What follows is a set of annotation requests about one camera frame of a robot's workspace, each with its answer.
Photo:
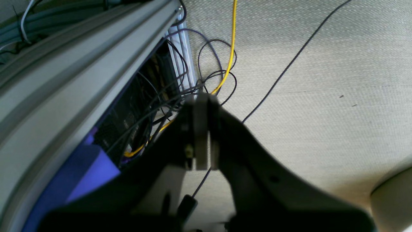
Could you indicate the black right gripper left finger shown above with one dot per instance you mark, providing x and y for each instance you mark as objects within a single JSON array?
[{"x": 143, "y": 198}]

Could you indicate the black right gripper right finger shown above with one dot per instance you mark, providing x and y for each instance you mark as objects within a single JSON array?
[{"x": 267, "y": 196}]

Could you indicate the purple panel under frame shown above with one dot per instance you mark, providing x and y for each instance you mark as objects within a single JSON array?
[{"x": 85, "y": 170}]

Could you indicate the aluminium frame rail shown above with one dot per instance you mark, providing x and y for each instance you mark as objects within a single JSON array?
[{"x": 54, "y": 93}]

